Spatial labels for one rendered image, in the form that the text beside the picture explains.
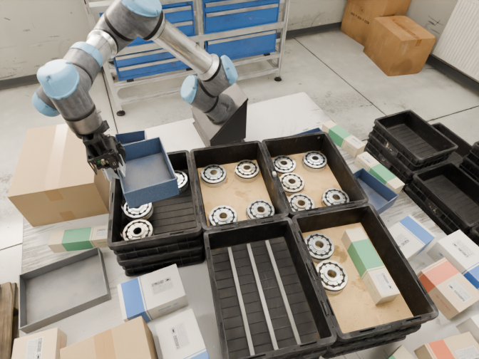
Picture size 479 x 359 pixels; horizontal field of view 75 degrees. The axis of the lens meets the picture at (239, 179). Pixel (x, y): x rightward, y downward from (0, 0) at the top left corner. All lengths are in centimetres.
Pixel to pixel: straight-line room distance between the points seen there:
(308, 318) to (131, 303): 55
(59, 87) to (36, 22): 303
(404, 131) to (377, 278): 144
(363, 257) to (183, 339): 61
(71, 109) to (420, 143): 201
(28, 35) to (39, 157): 242
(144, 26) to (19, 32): 273
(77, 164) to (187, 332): 78
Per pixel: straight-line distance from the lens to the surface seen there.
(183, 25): 296
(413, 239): 136
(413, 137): 235
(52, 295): 134
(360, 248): 113
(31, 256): 147
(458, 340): 127
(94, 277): 131
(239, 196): 125
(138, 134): 171
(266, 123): 180
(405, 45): 391
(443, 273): 136
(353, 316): 109
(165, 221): 121
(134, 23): 116
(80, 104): 78
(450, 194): 224
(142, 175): 103
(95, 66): 86
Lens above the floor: 180
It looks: 48 degrees down
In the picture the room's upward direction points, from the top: 1 degrees clockwise
